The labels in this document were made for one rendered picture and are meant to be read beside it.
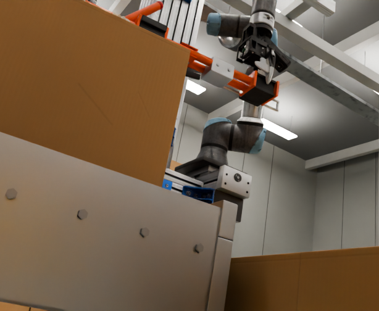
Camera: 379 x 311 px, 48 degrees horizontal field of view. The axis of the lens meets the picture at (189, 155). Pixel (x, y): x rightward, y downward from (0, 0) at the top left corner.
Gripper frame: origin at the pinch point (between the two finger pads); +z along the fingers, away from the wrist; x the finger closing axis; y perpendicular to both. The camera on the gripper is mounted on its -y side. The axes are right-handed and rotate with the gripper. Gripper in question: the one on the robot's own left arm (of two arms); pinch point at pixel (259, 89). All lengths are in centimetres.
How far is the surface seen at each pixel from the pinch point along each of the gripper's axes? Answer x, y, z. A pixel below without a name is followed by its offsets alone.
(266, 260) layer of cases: 33, 15, 55
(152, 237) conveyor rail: 33, 35, 56
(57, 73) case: 20, 54, 30
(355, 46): -394, -448, -487
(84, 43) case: 20, 51, 22
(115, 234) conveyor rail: 34, 41, 57
